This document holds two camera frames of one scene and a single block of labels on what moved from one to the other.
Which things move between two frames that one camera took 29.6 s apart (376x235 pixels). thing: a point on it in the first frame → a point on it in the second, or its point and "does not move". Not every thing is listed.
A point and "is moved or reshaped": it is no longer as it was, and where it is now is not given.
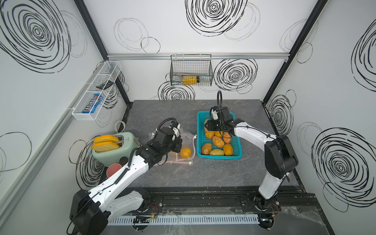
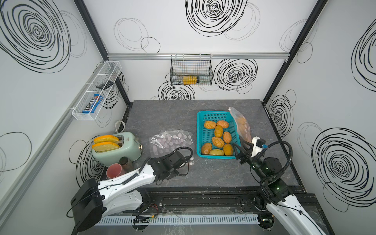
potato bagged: (185, 152) is moved or reshaped
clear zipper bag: (188, 140) is moved or reshaped
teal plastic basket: (201, 116) does not move
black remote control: (108, 84) does not move
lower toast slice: (102, 146) does not move
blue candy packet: (87, 109) does not move
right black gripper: (210, 125) → (243, 155)
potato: (209, 134) → (206, 148)
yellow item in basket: (189, 80) does not move
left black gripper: (177, 148) → (164, 158)
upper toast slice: (106, 138) does not move
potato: (226, 137) does not move
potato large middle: (218, 142) does not move
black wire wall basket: (194, 70) does not move
